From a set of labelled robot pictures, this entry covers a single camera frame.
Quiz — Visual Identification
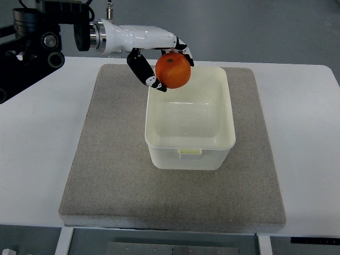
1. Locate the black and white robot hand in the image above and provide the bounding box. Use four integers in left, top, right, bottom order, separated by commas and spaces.
90, 19, 194, 92

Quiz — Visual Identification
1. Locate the orange fruit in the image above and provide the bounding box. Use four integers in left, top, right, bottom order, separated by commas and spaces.
155, 53, 191, 89

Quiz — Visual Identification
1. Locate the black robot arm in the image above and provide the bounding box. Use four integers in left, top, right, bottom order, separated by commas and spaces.
1, 1, 95, 103

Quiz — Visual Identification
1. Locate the white plastic box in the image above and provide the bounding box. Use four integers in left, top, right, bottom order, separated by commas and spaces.
144, 66, 236, 171

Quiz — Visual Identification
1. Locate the grey felt mat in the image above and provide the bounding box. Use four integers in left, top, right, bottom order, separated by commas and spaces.
59, 64, 286, 233

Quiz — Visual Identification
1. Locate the white table leg left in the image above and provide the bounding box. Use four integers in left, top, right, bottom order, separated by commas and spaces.
55, 227, 74, 255

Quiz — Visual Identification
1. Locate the white table leg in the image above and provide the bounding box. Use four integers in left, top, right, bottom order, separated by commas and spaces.
258, 235, 273, 255
55, 227, 74, 255

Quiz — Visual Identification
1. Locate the grey metal plate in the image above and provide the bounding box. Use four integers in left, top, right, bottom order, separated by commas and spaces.
106, 242, 240, 255

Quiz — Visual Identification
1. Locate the small white block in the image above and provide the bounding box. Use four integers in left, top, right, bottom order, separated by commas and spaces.
2, 249, 16, 255

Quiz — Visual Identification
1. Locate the white table leg right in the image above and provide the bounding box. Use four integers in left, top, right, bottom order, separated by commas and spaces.
258, 235, 273, 255

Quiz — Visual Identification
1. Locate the black strip at table edge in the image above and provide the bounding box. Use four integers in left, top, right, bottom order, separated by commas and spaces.
291, 237, 340, 245

